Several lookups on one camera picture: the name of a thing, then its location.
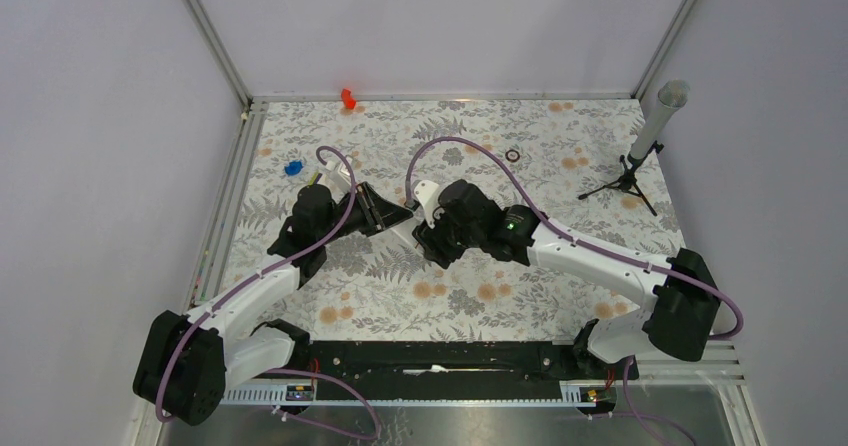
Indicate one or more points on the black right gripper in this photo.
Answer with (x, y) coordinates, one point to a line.
(434, 247)

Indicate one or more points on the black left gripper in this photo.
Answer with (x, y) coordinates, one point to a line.
(379, 214)

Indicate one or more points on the white remote control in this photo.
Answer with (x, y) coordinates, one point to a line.
(404, 231)

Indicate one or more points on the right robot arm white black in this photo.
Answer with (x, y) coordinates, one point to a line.
(676, 306)

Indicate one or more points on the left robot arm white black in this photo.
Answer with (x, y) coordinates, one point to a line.
(190, 360)

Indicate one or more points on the blue toy piece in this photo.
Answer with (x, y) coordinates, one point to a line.
(293, 168)

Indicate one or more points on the black microphone tripod stand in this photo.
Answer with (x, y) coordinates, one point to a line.
(627, 182)

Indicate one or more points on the grey microphone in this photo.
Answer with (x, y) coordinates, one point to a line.
(671, 97)

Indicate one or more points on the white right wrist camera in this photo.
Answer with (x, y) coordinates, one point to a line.
(426, 194)

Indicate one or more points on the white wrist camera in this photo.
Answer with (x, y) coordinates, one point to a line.
(426, 194)
(336, 176)

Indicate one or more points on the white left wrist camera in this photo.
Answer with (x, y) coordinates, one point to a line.
(336, 176)

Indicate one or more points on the red plastic bracket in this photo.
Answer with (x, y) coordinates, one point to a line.
(348, 100)

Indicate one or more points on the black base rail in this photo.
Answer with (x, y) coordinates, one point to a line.
(413, 371)

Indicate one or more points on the brown ring coaster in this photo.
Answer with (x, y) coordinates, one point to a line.
(512, 155)

